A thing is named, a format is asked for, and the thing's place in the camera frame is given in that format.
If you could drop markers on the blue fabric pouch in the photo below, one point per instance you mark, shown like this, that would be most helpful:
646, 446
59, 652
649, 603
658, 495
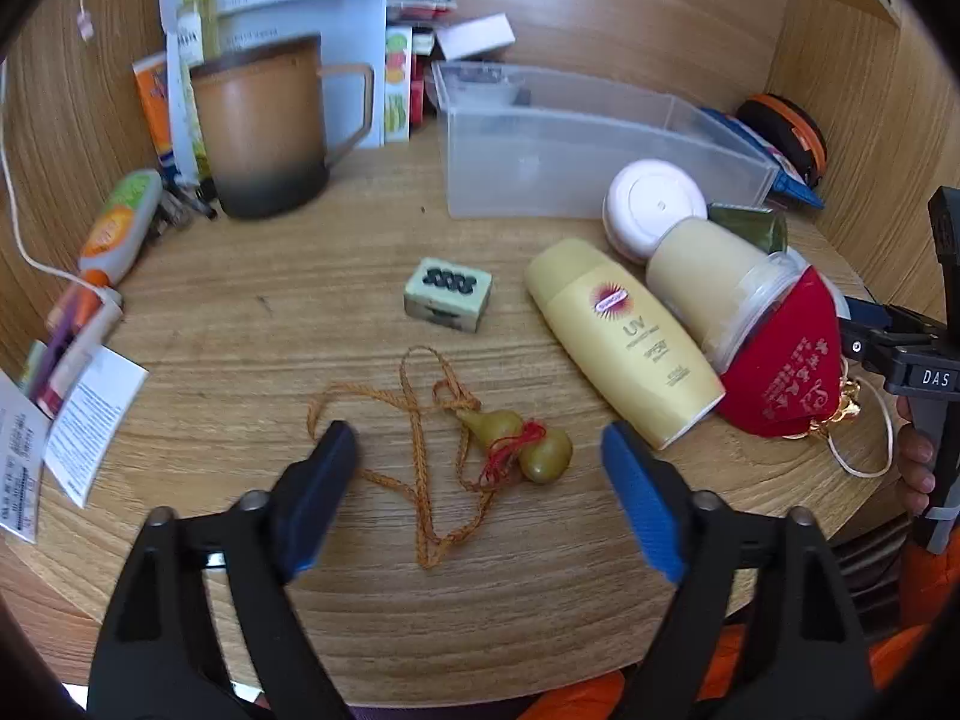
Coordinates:
795, 187

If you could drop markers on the orange black round case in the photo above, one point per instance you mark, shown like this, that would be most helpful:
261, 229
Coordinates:
787, 127

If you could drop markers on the person's orange clothing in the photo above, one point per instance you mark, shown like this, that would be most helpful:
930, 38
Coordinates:
577, 697

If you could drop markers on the green orange tube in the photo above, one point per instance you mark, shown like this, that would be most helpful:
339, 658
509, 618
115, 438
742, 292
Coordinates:
120, 217

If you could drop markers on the person's right hand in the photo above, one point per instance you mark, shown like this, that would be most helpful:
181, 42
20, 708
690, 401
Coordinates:
916, 457

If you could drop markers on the purple orange tube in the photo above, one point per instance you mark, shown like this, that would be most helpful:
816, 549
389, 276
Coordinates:
67, 330

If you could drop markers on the white folder with papers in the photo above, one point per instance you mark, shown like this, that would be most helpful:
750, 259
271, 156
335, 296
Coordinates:
337, 22

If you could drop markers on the dark binder clip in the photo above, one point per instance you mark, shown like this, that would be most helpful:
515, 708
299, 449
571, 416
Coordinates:
176, 210

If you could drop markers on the brown ceramic mug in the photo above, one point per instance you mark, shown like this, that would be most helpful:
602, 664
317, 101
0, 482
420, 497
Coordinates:
262, 127

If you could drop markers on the red flat packets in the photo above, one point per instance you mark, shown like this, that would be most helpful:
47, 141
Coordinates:
420, 4

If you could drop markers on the white receipt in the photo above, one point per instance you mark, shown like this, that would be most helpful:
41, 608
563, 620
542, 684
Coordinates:
19, 465

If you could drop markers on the white folded leaflet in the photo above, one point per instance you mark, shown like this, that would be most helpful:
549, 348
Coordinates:
90, 420

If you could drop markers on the clear jar with cream filling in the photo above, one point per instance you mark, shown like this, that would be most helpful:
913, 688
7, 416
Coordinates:
705, 270

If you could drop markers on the yellow sunscreen bottle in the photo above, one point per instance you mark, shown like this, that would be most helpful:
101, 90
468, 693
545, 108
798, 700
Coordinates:
622, 337

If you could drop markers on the small green tile box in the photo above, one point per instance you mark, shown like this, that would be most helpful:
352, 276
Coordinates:
442, 300

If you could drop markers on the small white cardboard box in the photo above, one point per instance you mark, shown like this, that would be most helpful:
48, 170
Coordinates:
476, 36

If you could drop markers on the fruit printed box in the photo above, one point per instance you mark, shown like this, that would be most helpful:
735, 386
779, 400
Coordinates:
397, 90

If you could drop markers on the dark green foil packet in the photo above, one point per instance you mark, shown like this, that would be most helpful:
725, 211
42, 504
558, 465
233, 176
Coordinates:
757, 229

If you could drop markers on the clear plastic storage box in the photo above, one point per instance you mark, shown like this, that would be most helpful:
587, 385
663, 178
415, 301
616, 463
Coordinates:
540, 157

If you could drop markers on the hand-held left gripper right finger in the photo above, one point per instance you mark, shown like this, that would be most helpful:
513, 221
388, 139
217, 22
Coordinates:
637, 495

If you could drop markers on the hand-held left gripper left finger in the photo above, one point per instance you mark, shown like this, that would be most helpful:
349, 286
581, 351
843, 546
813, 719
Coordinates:
334, 465

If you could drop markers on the wooden desktop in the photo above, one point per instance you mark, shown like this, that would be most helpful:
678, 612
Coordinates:
300, 300

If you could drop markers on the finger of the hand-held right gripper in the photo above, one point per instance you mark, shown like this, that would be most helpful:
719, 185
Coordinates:
870, 345

